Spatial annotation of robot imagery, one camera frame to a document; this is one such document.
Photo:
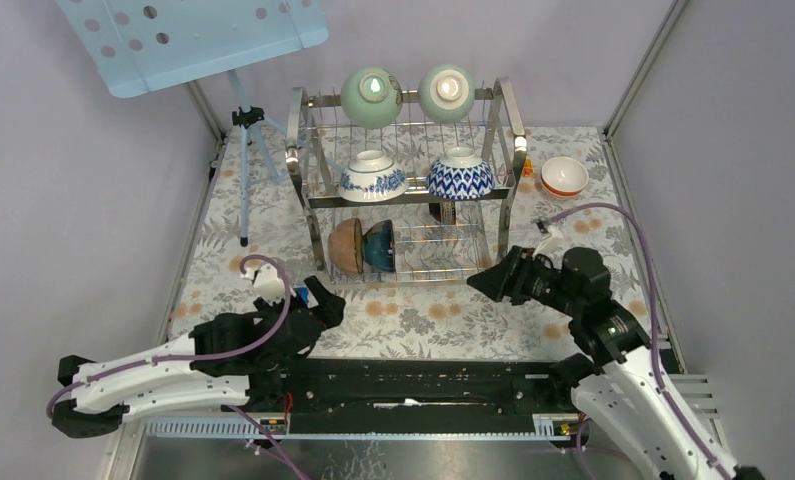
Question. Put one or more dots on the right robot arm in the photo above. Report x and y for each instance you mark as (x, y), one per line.
(617, 380)

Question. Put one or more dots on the blue white zigzag bowl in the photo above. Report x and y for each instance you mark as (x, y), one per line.
(460, 174)

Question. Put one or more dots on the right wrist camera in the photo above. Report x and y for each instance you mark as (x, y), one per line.
(551, 238)

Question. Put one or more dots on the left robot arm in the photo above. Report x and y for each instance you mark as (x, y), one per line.
(172, 374)

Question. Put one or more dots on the white blue floral bowl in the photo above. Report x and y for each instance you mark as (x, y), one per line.
(372, 176)

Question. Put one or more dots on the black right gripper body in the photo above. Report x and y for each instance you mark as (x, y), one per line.
(533, 280)

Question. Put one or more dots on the floral tablecloth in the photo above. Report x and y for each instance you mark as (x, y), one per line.
(424, 310)

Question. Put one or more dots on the left green celadon bowl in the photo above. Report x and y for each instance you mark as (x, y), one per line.
(371, 98)

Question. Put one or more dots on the teal blue bowl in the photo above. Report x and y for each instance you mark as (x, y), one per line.
(378, 247)

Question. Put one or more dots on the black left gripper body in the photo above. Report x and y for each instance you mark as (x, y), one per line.
(271, 311)

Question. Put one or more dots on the steel two-tier dish rack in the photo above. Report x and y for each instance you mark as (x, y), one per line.
(320, 143)

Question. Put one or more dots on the blue sponge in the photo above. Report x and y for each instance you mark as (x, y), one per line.
(302, 293)

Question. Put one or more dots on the dark patterned bowl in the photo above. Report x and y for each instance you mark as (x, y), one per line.
(444, 213)

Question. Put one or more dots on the small yellow object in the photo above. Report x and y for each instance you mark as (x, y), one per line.
(527, 169)

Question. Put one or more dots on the light blue music stand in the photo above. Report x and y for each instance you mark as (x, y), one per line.
(145, 46)

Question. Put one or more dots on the right green celadon bowl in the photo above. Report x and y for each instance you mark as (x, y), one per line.
(446, 94)

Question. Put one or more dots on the green celadon bowl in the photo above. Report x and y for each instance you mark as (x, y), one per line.
(371, 98)
(446, 94)

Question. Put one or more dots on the orange bowl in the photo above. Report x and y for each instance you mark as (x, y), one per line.
(564, 177)

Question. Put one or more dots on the brown speckled bowl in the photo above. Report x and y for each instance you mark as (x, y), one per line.
(345, 246)

